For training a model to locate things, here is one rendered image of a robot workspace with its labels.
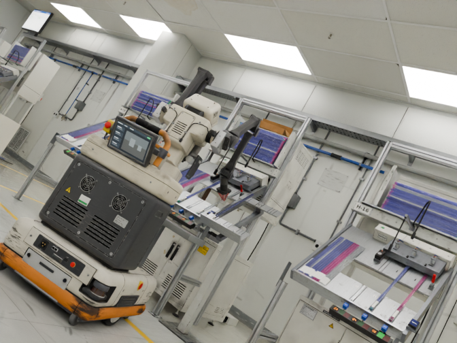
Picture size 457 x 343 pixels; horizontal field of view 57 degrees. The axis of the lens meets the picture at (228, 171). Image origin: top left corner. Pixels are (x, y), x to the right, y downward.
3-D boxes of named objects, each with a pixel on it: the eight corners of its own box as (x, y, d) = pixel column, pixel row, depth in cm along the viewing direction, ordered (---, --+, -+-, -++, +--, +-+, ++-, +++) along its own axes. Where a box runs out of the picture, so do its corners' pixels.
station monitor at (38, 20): (37, 34, 635) (52, 12, 640) (20, 29, 670) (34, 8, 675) (43, 40, 645) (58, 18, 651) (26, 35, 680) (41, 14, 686)
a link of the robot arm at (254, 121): (253, 109, 300) (265, 117, 297) (247, 125, 308) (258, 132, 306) (220, 132, 266) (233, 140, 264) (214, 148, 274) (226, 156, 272)
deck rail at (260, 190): (203, 227, 301) (203, 220, 298) (201, 226, 302) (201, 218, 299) (266, 192, 348) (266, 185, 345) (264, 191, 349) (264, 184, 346)
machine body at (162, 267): (176, 318, 313) (218, 244, 322) (121, 273, 355) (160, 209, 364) (219, 329, 364) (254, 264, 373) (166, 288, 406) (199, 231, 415)
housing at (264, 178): (261, 194, 347) (262, 178, 340) (218, 174, 376) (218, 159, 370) (267, 190, 352) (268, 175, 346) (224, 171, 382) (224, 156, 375)
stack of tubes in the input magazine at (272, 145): (271, 164, 346) (286, 136, 350) (225, 145, 376) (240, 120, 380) (277, 170, 356) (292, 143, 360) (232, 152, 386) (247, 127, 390)
